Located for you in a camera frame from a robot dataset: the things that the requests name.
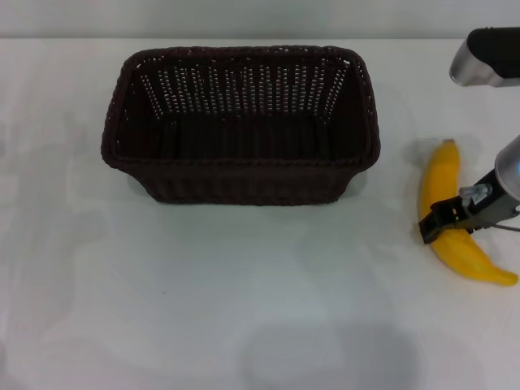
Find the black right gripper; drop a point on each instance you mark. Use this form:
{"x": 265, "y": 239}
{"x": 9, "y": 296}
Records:
{"x": 483, "y": 209}

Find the yellow banana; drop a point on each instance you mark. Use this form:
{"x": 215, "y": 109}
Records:
{"x": 443, "y": 174}

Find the dark brown woven basket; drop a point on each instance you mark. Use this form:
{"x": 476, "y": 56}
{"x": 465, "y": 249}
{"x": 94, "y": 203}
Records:
{"x": 243, "y": 180}

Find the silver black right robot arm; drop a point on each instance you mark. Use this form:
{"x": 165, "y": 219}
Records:
{"x": 487, "y": 53}

